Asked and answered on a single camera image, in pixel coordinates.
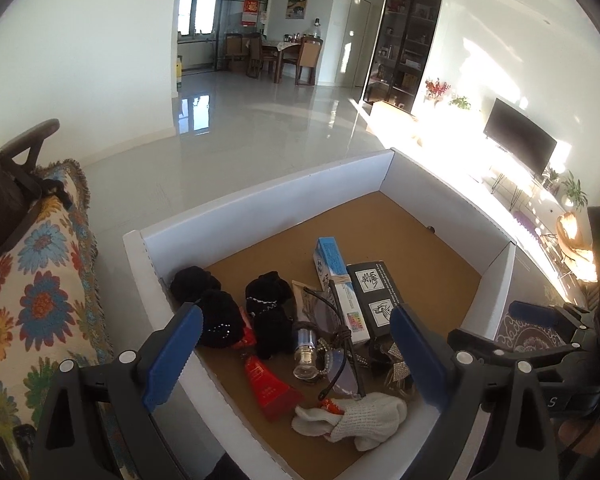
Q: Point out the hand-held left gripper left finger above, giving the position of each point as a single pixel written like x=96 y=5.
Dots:
x=177 y=355

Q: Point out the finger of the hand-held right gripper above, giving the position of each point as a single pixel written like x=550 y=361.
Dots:
x=530 y=312
x=550 y=360

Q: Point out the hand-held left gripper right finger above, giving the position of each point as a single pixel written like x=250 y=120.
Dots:
x=415 y=355

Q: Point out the rhinestone bow hair clip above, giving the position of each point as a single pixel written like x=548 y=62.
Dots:
x=397 y=370

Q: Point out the black knit glove with rhinestones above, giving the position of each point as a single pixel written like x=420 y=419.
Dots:
x=220 y=317

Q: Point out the black printed box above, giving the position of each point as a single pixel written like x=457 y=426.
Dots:
x=375 y=290

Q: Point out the white knit glove orange cuff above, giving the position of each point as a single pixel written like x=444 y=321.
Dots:
x=365 y=415

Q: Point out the red snack packet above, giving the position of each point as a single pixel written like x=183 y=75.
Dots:
x=267 y=385

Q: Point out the black sock with silver trim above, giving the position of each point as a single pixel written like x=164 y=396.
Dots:
x=272 y=325

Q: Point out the clear glass bottle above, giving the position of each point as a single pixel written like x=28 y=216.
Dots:
x=307 y=350

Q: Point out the blue white toothpaste box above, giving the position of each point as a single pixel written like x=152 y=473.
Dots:
x=332 y=265

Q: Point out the beige packet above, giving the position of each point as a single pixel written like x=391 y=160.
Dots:
x=302 y=300

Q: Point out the white cardboard box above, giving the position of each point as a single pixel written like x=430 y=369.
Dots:
x=280 y=195

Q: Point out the person's right forearm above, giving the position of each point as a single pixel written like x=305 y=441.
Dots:
x=580 y=432

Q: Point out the brown patterned desktop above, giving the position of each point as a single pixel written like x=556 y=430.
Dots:
x=522 y=334

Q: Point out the orange lounge chair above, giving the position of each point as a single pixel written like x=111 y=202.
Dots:
x=572 y=235

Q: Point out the tan rubber band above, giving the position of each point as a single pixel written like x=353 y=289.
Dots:
x=341 y=276

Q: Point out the white media console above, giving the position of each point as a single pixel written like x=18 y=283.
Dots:
x=530 y=195

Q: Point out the large green potted plant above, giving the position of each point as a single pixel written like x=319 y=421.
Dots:
x=575 y=192

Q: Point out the small green potted plant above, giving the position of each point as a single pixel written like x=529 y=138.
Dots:
x=552 y=175

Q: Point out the floral woven blanket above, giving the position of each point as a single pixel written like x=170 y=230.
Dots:
x=40 y=285

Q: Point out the black television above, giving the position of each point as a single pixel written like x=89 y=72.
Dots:
x=520 y=135

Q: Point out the green trailing plant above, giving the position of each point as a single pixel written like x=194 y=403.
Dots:
x=460 y=102

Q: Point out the black bag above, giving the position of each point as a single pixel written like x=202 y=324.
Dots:
x=5 y=200

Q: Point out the red flower arrangement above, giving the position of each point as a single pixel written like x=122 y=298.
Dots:
x=437 y=87

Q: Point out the dark glass display cabinet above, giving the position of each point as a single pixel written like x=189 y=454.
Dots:
x=405 y=35

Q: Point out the wooden dining chair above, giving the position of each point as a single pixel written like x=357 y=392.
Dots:
x=310 y=60
x=232 y=50
x=254 y=55

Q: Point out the wooden dining table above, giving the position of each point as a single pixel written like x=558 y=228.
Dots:
x=280 y=55

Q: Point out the white door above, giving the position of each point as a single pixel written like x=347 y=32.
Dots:
x=352 y=40

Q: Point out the large glass jar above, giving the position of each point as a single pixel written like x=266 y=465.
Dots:
x=316 y=30

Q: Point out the balcony window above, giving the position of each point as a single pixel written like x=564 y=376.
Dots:
x=197 y=12

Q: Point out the red door poster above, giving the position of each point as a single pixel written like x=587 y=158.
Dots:
x=250 y=12

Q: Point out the framed wall painting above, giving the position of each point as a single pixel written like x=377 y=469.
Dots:
x=298 y=2

